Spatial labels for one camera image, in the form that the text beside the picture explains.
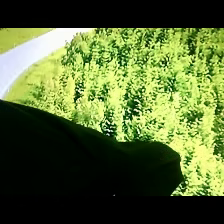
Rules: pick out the black garment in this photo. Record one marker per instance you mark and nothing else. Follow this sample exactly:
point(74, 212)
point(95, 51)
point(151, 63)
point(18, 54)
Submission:
point(66, 156)

